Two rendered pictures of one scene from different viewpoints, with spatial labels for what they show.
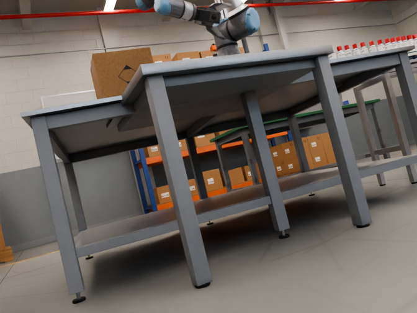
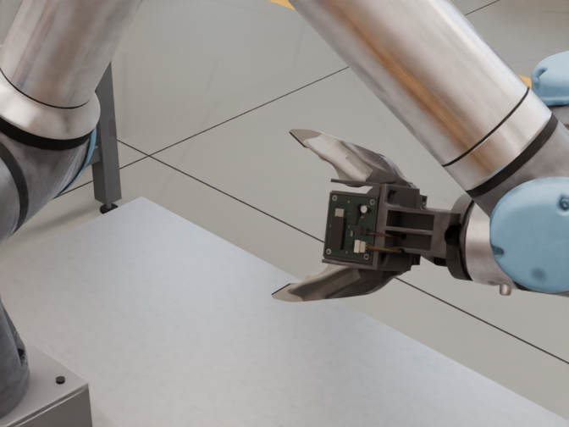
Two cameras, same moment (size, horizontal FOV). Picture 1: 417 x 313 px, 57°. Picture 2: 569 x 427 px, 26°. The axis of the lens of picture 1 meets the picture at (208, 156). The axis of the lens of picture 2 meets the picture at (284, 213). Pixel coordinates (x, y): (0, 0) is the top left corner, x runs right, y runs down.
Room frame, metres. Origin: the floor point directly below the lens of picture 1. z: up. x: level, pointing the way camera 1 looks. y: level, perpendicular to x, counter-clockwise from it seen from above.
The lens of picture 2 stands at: (2.08, 0.66, 1.60)
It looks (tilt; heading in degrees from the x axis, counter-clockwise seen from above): 31 degrees down; 248
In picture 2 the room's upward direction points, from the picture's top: straight up
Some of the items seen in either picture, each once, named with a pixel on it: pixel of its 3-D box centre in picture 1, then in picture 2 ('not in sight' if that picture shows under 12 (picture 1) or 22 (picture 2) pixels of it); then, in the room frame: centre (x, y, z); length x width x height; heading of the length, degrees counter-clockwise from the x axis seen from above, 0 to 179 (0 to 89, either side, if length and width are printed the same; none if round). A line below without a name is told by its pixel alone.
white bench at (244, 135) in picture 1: (304, 152); not in sight; (4.45, -1.08, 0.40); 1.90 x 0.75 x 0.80; 114
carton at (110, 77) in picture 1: (125, 82); not in sight; (2.07, 0.34, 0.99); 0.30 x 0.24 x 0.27; 111
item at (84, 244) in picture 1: (223, 170); not in sight; (2.61, -0.07, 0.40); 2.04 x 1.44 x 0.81; 106
